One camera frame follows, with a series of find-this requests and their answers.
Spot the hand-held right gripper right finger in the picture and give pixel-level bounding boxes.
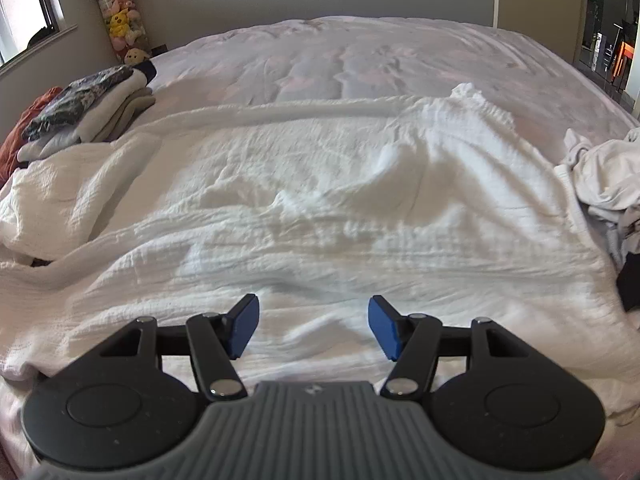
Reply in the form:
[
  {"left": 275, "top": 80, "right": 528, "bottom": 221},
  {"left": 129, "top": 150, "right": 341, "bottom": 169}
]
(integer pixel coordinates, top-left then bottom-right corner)
[{"left": 367, "top": 294, "right": 532, "bottom": 402}]

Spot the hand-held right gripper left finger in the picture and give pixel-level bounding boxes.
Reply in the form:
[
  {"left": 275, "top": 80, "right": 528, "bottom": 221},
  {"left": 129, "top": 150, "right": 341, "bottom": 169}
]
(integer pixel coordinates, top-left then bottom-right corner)
[{"left": 97, "top": 294, "right": 261, "bottom": 402}]

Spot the stack of folded clothes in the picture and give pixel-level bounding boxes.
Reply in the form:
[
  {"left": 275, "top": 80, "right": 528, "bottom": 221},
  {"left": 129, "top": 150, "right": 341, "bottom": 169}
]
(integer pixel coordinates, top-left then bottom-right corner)
[{"left": 17, "top": 67, "right": 151, "bottom": 162}]

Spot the beige folded garment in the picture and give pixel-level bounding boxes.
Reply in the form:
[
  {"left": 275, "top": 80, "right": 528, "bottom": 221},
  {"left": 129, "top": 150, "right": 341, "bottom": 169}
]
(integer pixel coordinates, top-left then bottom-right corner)
[{"left": 99, "top": 87, "right": 157, "bottom": 144}]

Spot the dark cloth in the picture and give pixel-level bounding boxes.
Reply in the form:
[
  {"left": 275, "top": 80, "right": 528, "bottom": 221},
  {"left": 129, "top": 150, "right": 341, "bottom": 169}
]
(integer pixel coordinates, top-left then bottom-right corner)
[{"left": 615, "top": 254, "right": 640, "bottom": 317}]

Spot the bed with pink dotted sheet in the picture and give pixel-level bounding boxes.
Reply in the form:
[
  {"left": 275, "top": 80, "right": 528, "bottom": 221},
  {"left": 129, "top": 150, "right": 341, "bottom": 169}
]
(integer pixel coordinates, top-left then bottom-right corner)
[{"left": 0, "top": 15, "right": 640, "bottom": 480}]

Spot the navy blue cloth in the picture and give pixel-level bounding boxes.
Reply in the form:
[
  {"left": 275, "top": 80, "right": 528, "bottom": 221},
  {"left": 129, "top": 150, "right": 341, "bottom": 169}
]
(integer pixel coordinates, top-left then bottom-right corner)
[{"left": 132, "top": 58, "right": 159, "bottom": 85}]

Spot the dark floral folded garment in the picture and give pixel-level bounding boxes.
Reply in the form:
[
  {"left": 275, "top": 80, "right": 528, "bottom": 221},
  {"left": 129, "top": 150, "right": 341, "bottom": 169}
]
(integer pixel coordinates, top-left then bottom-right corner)
[{"left": 22, "top": 65, "right": 139, "bottom": 142}]

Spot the rust red garment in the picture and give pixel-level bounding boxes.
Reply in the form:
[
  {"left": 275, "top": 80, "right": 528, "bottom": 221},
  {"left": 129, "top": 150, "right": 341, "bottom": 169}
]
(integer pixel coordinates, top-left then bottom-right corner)
[{"left": 0, "top": 86, "right": 64, "bottom": 187}]

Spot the tube of plush toys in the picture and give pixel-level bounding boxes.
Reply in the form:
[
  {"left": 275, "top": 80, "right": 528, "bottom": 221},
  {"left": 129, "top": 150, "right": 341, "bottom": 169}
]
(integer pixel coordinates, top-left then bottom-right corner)
[{"left": 84, "top": 0, "right": 154, "bottom": 66}]

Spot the orange chair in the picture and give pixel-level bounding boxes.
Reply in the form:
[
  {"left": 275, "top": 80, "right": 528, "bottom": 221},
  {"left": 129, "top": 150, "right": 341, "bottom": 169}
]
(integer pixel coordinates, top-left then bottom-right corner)
[{"left": 613, "top": 41, "right": 633, "bottom": 85}]

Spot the window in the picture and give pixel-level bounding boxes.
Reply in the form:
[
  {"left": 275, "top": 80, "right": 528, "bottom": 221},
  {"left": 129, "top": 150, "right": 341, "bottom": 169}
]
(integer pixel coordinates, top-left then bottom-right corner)
[{"left": 0, "top": 0, "right": 80, "bottom": 69}]

